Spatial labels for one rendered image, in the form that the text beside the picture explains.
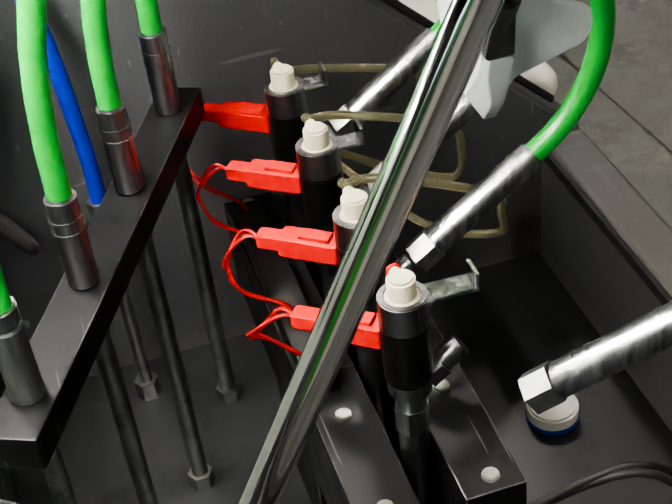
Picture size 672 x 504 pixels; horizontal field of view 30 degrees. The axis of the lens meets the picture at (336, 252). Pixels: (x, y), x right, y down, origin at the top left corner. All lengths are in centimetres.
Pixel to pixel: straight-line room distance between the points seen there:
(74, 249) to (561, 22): 28
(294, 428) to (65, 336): 44
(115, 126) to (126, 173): 3
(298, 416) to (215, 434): 74
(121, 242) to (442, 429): 22
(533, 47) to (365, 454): 28
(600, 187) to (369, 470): 35
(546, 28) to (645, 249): 37
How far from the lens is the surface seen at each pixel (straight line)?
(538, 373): 60
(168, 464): 98
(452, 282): 68
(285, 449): 26
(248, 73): 93
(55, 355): 67
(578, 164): 102
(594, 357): 59
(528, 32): 59
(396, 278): 66
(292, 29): 93
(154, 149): 81
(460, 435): 76
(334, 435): 76
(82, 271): 70
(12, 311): 61
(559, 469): 94
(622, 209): 97
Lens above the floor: 153
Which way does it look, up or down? 38 degrees down
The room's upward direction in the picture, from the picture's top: 7 degrees counter-clockwise
